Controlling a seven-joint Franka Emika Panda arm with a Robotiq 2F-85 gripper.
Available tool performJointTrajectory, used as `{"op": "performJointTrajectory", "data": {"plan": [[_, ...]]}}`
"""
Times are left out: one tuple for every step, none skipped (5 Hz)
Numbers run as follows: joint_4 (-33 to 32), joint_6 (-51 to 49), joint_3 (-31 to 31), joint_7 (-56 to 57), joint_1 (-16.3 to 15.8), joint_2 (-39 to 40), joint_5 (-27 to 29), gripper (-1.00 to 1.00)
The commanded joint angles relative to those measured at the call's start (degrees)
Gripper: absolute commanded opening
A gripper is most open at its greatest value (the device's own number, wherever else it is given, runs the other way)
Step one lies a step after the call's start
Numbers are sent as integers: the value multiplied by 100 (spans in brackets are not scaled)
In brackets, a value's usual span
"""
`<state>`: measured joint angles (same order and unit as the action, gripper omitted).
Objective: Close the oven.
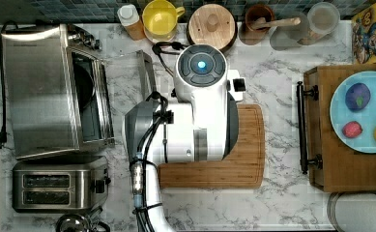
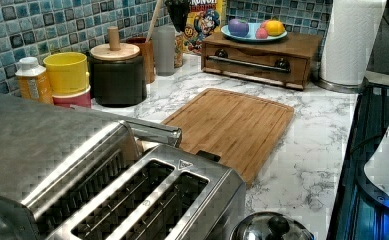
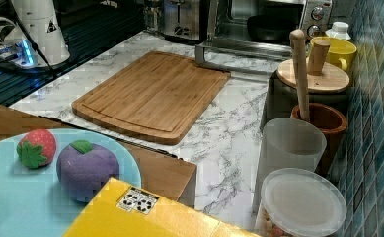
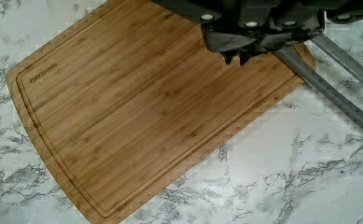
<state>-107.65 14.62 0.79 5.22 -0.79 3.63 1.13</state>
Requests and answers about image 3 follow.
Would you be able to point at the oven door with handle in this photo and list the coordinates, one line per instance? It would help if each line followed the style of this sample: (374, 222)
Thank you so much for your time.
(240, 55)

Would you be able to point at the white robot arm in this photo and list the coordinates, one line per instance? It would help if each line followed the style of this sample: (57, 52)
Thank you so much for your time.
(34, 33)

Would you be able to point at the silver toaster oven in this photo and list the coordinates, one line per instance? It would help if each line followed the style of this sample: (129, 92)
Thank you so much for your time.
(228, 18)

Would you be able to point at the black pan inside oven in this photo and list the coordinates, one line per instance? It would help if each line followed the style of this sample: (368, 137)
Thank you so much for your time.
(271, 27)

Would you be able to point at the bamboo cutting board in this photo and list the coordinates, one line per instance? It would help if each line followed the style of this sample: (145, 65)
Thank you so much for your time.
(156, 98)

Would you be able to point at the translucent plastic cup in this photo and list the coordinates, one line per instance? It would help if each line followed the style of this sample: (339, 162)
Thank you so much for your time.
(287, 143)

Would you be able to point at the silver two-slot toaster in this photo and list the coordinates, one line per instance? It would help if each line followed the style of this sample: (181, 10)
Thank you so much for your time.
(185, 19)

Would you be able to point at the glass jar behind toaster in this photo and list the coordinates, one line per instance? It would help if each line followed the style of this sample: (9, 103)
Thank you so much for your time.
(152, 15)

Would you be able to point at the yellow cereal box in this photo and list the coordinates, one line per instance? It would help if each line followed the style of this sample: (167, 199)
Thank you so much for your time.
(122, 210)

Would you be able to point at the purple plush fruit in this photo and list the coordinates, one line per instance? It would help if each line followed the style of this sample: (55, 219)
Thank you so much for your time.
(84, 167)

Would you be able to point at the clear jar with lid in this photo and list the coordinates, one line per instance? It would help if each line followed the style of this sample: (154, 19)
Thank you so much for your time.
(299, 203)

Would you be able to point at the wooden pestle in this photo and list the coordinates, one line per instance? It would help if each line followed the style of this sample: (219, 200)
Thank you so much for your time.
(297, 41)

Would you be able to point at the wooden mortar cup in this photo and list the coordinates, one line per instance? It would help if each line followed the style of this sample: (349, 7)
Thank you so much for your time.
(333, 124)

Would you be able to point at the red plush strawberry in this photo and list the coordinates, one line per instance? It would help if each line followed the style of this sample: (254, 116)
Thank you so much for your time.
(37, 148)

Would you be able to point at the yellow mug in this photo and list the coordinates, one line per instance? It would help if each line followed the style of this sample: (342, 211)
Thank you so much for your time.
(341, 52)

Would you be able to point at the orange bottle white cap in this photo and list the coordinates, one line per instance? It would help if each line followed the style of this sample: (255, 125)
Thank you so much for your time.
(339, 30)

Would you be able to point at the light blue plate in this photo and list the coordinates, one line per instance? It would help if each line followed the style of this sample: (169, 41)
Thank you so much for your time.
(32, 201)

